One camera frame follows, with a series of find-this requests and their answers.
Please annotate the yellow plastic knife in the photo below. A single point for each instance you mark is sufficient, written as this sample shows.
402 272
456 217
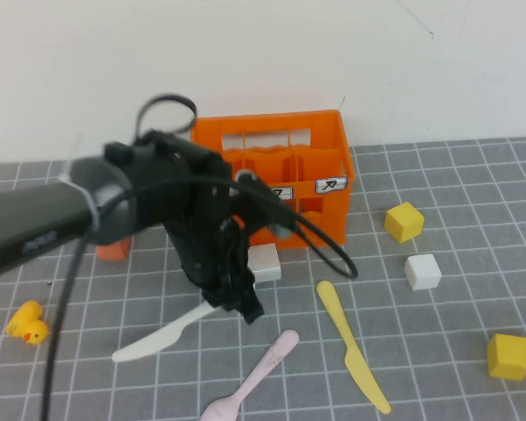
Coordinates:
355 355

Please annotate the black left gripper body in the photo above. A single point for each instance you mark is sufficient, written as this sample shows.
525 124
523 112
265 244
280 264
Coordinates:
197 259

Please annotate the yellow rubber duck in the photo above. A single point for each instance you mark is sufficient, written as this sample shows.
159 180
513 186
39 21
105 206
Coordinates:
30 329

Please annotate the white cube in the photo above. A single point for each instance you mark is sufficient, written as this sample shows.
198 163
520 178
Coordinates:
423 272

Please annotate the white zip tie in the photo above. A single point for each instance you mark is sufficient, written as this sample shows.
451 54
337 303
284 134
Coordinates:
90 206

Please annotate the orange plastic cutlery holder crate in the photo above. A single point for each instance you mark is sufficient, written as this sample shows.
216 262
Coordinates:
333 210

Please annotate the yellow wooden cube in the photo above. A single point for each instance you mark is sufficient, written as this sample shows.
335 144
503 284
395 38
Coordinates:
403 221
508 357

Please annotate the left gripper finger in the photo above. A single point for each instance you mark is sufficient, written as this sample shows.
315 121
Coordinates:
250 309
217 300

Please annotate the paper label reading 刀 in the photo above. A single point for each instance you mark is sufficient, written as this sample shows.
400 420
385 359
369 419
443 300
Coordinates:
331 184

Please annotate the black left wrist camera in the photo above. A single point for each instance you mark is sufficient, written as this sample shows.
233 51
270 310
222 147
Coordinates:
254 215

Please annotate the pink plastic spoon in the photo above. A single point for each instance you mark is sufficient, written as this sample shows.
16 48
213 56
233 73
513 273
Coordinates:
272 357

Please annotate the paper label reading 叉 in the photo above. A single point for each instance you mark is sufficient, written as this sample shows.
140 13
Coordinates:
285 193

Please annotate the white plastic knife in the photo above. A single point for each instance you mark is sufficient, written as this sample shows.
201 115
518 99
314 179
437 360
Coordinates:
158 342

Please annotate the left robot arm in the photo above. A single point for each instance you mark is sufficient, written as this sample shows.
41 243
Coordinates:
35 228

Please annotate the salmon orange cube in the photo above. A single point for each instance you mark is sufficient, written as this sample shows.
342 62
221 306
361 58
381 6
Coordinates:
114 252

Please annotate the white charger plug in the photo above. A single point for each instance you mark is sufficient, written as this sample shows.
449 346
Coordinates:
267 263

